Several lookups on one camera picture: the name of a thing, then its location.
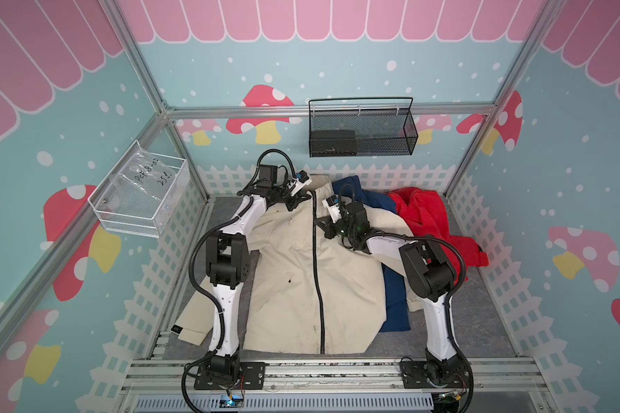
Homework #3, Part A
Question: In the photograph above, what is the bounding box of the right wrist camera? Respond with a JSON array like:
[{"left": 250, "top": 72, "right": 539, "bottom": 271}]
[{"left": 322, "top": 194, "right": 342, "bottom": 224}]

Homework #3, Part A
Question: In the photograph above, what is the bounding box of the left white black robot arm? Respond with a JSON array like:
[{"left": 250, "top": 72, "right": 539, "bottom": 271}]
[{"left": 188, "top": 149, "right": 312, "bottom": 389}]

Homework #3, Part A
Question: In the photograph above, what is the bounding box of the black wire mesh basket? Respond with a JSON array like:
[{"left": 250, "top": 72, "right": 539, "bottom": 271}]
[{"left": 308, "top": 96, "right": 420, "bottom": 158}]

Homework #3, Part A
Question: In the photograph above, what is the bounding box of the white wire basket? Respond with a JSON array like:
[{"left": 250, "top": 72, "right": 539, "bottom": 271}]
[{"left": 88, "top": 141, "right": 190, "bottom": 239}]

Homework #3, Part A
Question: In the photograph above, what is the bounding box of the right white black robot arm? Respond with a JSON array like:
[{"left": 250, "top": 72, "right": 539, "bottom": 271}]
[{"left": 313, "top": 195, "right": 470, "bottom": 389}]

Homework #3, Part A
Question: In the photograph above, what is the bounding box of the cream beige jacket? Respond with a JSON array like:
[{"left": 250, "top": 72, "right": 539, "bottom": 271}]
[{"left": 169, "top": 174, "right": 425, "bottom": 356}]

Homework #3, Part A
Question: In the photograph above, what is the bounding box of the red jacket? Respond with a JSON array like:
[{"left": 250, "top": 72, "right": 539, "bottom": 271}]
[{"left": 387, "top": 187, "right": 489, "bottom": 268}]

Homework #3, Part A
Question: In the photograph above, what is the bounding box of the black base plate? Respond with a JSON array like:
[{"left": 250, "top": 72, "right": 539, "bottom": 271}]
[
  {"left": 193, "top": 361, "right": 266, "bottom": 391},
  {"left": 399, "top": 357, "right": 472, "bottom": 391}
]

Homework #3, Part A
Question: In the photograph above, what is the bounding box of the black box in basket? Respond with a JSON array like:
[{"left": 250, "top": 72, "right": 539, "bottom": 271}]
[{"left": 309, "top": 130, "right": 358, "bottom": 158}]

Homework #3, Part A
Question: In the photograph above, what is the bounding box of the aluminium front rail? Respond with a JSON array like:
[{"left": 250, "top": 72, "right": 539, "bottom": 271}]
[{"left": 113, "top": 357, "right": 559, "bottom": 412}]

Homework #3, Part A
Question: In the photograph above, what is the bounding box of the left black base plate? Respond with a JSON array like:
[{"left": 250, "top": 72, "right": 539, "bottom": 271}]
[{"left": 193, "top": 361, "right": 266, "bottom": 391}]

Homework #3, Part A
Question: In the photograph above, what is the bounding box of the navy blue jacket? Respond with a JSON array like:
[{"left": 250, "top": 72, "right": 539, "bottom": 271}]
[{"left": 332, "top": 176, "right": 411, "bottom": 333}]

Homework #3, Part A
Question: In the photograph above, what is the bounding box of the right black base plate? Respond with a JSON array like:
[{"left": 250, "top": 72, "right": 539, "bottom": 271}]
[{"left": 399, "top": 357, "right": 472, "bottom": 391}]

